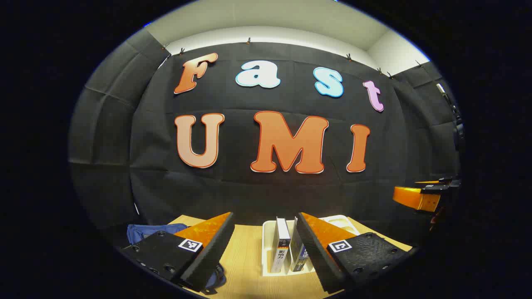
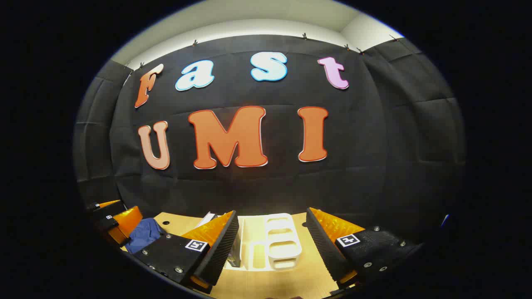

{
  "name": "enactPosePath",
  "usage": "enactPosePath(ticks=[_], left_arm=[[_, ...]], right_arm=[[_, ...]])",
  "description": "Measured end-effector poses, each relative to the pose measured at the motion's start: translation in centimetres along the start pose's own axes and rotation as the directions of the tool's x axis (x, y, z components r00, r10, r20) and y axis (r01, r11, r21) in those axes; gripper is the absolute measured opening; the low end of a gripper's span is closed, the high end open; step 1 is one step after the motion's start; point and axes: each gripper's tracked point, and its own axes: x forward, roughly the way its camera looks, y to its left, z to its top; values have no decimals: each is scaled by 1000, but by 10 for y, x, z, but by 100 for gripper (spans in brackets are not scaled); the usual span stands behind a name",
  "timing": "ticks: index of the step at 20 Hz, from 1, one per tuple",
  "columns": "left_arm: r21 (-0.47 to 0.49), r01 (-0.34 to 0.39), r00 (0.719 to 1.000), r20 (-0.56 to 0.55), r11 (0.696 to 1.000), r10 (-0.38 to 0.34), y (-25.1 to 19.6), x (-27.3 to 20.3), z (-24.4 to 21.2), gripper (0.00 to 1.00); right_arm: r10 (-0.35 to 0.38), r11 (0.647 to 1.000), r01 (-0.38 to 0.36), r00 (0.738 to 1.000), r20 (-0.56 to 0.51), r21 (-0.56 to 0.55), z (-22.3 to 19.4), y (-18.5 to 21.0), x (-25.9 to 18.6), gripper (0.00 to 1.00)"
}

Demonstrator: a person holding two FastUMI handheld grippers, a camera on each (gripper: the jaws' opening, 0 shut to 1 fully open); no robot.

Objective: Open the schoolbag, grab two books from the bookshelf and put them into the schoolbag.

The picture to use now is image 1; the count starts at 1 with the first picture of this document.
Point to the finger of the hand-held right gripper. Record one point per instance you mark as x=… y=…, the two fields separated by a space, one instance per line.
x=436 y=181
x=415 y=198

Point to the white bookshelf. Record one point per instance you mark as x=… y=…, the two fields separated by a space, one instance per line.
x=266 y=249

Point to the blue picture cover book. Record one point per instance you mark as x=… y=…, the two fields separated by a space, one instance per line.
x=297 y=251

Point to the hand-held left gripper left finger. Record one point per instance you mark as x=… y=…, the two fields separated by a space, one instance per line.
x=212 y=253

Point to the dark cover book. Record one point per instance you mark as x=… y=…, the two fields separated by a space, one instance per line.
x=281 y=245

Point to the black backdrop cloth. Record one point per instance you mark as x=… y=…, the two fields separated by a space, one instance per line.
x=249 y=191

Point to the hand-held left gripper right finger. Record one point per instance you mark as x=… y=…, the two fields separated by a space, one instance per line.
x=318 y=253

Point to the blue schoolbag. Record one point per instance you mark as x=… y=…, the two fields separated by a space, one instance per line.
x=156 y=230

